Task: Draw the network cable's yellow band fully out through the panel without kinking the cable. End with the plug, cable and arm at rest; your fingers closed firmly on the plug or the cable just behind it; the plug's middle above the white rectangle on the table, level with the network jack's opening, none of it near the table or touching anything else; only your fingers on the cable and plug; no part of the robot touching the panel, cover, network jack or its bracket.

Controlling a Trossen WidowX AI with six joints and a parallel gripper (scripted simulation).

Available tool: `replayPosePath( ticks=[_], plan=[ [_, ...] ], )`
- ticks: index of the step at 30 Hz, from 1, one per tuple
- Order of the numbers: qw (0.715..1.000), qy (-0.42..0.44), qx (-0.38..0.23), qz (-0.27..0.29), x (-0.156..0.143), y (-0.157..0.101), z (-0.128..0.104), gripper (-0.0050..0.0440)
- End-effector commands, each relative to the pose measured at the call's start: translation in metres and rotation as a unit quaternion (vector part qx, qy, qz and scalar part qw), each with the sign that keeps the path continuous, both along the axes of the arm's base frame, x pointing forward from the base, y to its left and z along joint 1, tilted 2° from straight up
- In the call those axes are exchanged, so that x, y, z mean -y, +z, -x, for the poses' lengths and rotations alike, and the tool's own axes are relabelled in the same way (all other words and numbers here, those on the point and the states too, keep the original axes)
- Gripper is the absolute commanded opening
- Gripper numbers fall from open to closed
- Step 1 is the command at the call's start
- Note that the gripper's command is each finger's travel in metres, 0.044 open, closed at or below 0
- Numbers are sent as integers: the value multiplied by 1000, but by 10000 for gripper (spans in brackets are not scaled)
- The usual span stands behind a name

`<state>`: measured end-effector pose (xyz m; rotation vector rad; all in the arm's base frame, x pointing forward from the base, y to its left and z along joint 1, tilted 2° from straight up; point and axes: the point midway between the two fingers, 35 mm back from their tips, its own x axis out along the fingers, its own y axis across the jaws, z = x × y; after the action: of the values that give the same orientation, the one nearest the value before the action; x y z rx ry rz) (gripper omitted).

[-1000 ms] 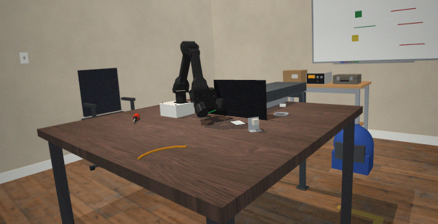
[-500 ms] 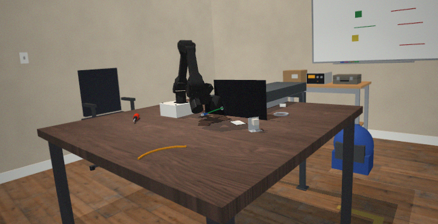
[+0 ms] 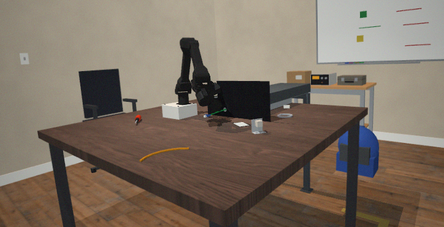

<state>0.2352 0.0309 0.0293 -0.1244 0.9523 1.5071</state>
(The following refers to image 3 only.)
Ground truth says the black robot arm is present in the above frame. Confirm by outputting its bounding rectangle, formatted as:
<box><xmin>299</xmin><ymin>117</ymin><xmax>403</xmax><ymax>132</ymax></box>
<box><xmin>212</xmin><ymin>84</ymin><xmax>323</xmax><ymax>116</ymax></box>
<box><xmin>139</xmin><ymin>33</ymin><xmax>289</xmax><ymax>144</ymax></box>
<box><xmin>175</xmin><ymin>37</ymin><xmax>221</xmax><ymax>107</ymax></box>

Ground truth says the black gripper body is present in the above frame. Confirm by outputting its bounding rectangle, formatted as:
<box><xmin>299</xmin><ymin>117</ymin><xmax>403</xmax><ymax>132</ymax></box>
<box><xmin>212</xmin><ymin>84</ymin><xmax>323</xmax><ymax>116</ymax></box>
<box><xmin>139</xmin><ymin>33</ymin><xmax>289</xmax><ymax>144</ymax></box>
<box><xmin>207</xmin><ymin>89</ymin><xmax>222</xmax><ymax>113</ymax></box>

